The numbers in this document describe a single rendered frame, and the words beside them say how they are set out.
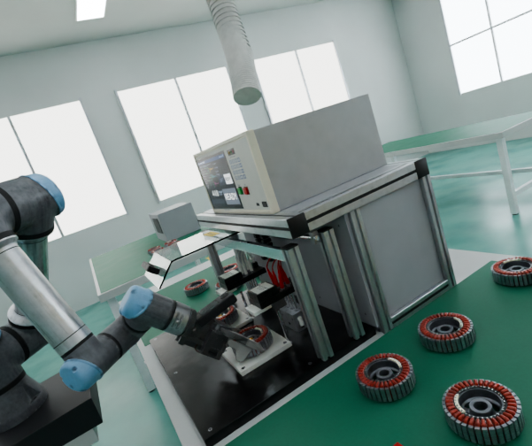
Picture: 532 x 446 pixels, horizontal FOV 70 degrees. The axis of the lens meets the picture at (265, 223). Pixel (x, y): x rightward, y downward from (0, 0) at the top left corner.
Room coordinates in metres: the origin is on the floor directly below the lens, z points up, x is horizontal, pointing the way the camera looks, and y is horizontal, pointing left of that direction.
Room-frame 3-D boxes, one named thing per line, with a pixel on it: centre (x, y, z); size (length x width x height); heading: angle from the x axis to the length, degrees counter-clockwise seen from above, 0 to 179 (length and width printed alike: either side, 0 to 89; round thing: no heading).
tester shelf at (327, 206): (1.18, -0.10, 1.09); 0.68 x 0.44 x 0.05; 24
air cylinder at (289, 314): (0.99, 0.01, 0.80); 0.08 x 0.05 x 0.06; 24
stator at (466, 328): (0.74, -0.30, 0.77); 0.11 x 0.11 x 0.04
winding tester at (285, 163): (1.16, -0.11, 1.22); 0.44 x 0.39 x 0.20; 24
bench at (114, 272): (3.29, 0.98, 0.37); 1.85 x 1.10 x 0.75; 24
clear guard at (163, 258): (1.15, 0.23, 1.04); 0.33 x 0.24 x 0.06; 114
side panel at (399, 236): (0.91, -0.31, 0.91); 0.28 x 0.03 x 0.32; 114
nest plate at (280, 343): (0.93, 0.14, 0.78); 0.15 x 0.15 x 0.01; 24
